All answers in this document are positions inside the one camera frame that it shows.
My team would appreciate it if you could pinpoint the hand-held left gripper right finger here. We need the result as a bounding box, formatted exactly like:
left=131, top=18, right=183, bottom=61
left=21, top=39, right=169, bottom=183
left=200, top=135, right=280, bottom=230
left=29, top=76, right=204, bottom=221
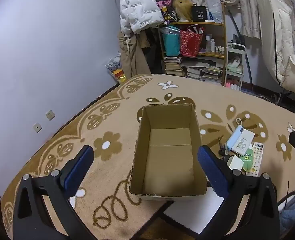
left=197, top=144, right=281, bottom=240

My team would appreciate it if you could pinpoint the small black object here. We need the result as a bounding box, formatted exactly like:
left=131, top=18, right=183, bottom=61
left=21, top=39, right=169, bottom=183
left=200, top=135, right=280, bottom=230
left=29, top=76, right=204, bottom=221
left=219, top=145, right=232, bottom=161

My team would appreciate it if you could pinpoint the green oval hand fan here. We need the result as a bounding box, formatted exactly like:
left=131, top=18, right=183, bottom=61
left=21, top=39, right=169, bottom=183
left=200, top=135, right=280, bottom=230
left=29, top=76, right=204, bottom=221
left=240, top=147, right=254, bottom=173

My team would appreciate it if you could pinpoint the white charger block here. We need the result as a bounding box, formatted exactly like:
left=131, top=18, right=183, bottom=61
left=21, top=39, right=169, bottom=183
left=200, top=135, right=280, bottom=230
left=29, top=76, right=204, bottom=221
left=226, top=155, right=244, bottom=172

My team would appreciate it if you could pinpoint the white plastic bag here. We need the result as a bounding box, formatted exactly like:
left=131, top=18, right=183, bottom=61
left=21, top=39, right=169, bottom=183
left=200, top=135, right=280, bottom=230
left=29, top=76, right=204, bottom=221
left=206, top=0, right=224, bottom=23

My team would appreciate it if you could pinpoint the black box with white print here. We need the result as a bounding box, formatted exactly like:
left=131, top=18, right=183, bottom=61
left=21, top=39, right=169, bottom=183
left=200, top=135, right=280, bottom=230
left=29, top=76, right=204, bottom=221
left=191, top=5, right=209, bottom=22

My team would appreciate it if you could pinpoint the cream padded chair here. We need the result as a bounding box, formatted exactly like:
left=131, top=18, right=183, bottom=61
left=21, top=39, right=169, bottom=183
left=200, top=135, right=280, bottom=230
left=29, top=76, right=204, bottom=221
left=259, top=0, right=295, bottom=98

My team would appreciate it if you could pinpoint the slim remote with coloured buttons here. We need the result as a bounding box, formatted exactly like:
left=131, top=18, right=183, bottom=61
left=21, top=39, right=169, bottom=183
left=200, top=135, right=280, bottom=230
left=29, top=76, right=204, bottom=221
left=245, top=142, right=265, bottom=177

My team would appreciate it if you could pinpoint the white power bank with cord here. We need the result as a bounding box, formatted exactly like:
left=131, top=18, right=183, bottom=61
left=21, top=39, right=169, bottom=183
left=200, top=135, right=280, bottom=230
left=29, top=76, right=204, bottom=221
left=225, top=118, right=244, bottom=152

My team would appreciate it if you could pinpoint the row of cosmetic bottles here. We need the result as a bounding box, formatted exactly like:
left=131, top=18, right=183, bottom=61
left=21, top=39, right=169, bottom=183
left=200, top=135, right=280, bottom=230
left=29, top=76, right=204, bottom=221
left=205, top=34, right=225, bottom=54

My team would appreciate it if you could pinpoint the white trolley rack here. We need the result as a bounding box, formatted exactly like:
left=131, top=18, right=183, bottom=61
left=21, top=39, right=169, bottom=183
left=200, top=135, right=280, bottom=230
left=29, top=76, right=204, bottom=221
left=224, top=42, right=246, bottom=92

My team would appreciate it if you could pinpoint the wooden shelf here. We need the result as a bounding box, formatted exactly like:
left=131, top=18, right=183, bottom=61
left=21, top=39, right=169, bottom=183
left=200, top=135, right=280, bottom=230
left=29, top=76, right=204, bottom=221
left=158, top=5, right=227, bottom=85

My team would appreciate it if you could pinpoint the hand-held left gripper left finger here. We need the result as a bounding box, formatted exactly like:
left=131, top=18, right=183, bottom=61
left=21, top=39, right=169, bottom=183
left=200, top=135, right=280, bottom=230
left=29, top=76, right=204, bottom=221
left=13, top=145, right=94, bottom=240

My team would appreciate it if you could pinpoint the pink and black printed bag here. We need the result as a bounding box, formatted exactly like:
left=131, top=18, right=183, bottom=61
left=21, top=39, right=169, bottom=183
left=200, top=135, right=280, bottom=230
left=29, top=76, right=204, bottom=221
left=155, top=0, right=179, bottom=22

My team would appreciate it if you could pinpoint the brown cardboard box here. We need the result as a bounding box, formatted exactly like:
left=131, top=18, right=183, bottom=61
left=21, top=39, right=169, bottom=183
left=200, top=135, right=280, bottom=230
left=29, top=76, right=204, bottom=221
left=129, top=103, right=207, bottom=202

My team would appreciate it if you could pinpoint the white puffer jacket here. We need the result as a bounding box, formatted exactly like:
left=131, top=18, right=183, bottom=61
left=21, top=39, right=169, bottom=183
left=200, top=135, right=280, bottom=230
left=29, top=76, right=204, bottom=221
left=119, top=0, right=164, bottom=35

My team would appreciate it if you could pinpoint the teal bag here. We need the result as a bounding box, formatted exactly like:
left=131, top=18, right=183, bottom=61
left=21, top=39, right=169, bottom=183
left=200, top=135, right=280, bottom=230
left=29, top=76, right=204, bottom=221
left=162, top=26, right=181, bottom=57

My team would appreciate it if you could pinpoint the bag of plush toys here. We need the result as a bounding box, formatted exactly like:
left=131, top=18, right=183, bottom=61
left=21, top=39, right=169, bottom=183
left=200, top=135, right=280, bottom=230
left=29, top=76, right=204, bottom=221
left=105, top=55, right=128, bottom=84

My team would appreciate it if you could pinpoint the blonde wig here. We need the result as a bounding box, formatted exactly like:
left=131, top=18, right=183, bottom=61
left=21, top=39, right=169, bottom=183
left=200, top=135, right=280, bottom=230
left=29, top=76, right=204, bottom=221
left=173, top=0, right=195, bottom=22

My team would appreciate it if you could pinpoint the white calculator device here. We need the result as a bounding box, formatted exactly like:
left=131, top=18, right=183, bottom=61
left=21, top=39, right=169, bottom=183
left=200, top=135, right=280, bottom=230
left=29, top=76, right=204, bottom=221
left=231, top=130, right=254, bottom=154

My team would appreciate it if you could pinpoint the beige hanging coat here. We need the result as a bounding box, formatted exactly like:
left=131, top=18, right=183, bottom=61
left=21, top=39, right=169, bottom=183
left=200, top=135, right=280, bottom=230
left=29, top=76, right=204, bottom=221
left=119, top=31, right=152, bottom=79

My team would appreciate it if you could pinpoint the red gift bag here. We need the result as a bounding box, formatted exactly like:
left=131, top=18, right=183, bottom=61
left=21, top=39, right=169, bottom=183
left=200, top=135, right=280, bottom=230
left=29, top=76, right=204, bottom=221
left=180, top=25, right=203, bottom=57

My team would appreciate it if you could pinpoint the stack of books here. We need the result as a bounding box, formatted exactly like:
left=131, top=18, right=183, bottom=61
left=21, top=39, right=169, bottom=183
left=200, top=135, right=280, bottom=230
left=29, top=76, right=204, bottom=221
left=163, top=56, right=224, bottom=84

